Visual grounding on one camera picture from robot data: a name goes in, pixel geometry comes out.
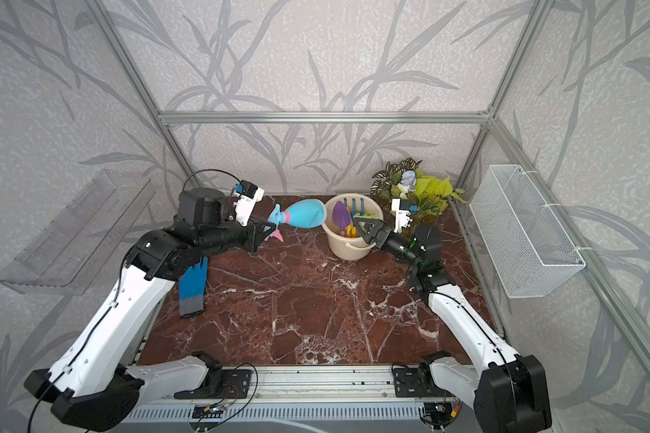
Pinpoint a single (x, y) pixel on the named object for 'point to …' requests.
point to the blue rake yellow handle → (353, 211)
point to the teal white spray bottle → (304, 214)
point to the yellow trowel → (351, 231)
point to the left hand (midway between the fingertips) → (274, 226)
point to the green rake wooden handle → (363, 223)
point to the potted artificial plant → (422, 197)
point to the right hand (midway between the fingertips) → (359, 224)
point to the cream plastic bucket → (348, 249)
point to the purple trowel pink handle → (340, 216)
